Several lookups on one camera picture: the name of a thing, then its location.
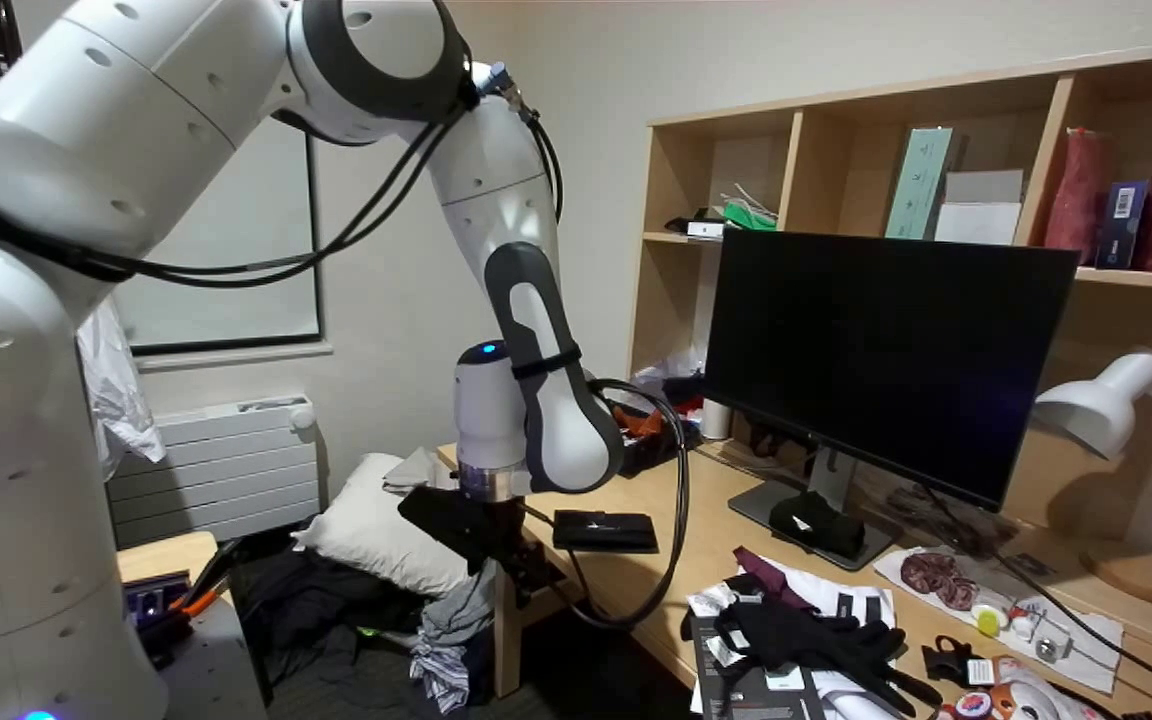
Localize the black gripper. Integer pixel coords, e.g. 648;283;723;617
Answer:
397;479;538;576

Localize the small black device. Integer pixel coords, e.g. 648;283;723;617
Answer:
548;506;666;556

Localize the maroon cloth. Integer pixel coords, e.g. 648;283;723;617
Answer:
729;545;826;619

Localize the white hanging cloth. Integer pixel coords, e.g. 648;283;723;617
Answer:
74;297;169;471

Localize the white pillow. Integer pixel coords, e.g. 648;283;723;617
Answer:
287;449;475;600

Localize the grey clothes heap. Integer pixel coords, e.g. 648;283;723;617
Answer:
404;556;504;720

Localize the light wooden desk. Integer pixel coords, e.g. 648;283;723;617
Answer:
436;420;1152;720

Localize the dark clothes heap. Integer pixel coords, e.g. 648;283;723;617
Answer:
223;526;431;674

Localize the orange crumpled wrapper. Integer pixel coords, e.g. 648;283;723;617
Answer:
609;404;671;449

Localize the black printed plastic bag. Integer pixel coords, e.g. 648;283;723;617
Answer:
603;396;710;485

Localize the clear plastic bag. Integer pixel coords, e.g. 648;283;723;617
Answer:
629;348;712;420

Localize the white radiator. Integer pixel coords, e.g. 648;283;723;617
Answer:
103;387;327;552

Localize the white cylindrical holder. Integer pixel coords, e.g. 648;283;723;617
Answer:
695;396;736;449

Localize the wooden stool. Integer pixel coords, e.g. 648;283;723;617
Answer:
112;526;223;592

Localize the black booklet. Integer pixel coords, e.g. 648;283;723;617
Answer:
693;635;796;720

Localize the dark box with purple lights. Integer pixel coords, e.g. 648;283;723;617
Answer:
121;572;198;665

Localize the green plastic item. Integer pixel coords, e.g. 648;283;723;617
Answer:
715;185;784;236

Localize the black computer monitor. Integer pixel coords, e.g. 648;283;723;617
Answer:
702;228;1086;576

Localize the small black clip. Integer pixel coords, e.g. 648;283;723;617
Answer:
919;631;995;693

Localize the wooden shelf unit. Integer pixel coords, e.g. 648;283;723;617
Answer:
625;46;1152;565

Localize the yellow-green ball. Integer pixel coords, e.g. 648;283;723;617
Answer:
970;600;1013;645

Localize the teal book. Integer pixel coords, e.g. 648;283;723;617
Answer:
881;123;959;243

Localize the printed paper sheet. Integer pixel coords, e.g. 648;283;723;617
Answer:
867;540;1128;700

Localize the white desk lamp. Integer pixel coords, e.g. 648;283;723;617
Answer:
1027;348;1152;612

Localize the dark blue box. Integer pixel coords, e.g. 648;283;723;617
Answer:
1089;174;1152;273

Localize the black window frame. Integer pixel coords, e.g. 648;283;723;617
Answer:
121;114;334;360

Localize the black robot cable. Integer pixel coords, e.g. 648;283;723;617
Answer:
0;76;695;631

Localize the black monitor cable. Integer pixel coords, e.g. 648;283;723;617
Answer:
979;536;1152;720

